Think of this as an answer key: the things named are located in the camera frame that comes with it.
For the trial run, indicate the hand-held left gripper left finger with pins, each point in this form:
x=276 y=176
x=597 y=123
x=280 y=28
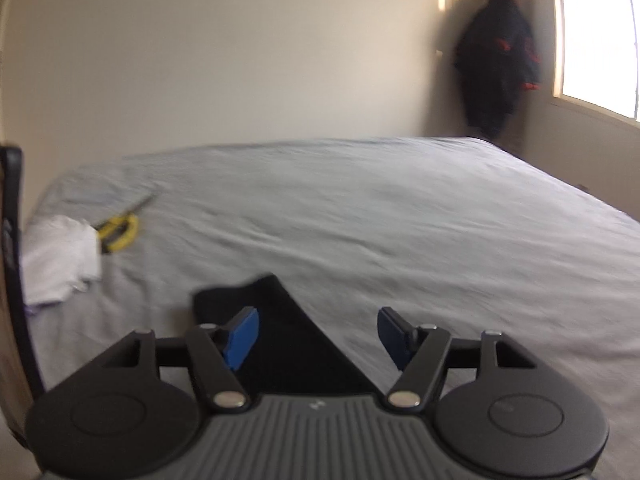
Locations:
x=242 y=335

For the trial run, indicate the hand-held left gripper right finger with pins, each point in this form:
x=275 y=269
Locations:
x=392 y=335

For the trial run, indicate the black garment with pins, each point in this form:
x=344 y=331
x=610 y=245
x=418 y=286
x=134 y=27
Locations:
x=295 y=350

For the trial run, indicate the bed with grey sheet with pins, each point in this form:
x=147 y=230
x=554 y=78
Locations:
x=400 y=235

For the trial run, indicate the white crumpled cloth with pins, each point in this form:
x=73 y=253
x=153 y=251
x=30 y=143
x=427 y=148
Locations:
x=60 y=255

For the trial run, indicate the dark hanging jacket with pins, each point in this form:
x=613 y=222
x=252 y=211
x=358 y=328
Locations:
x=492 y=60

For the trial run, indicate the window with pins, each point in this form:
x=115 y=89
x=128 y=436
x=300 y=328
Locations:
x=600 y=35

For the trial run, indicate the black curved frame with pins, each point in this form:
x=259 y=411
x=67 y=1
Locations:
x=12 y=200

